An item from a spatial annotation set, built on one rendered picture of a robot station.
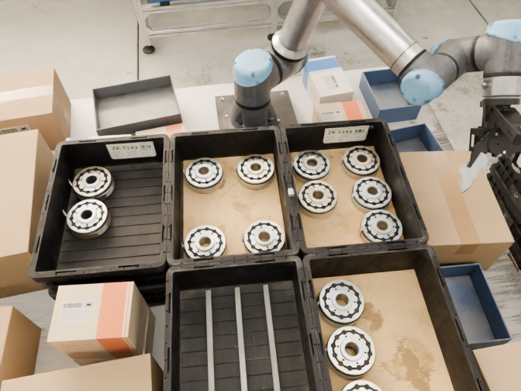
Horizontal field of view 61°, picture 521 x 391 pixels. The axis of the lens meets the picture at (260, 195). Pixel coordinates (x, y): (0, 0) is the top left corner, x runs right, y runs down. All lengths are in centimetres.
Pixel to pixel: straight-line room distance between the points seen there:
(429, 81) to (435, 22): 255
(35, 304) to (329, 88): 111
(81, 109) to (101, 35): 166
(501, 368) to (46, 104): 139
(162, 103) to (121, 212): 50
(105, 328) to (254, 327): 32
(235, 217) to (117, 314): 39
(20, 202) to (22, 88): 49
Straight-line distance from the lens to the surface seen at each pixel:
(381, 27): 100
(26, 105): 156
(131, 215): 121
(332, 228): 115
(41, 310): 131
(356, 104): 154
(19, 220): 122
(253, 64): 135
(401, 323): 108
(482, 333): 128
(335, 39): 316
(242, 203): 118
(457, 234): 120
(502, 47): 104
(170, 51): 307
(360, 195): 118
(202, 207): 118
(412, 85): 97
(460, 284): 132
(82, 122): 167
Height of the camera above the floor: 181
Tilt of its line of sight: 55 degrees down
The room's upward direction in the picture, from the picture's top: straight up
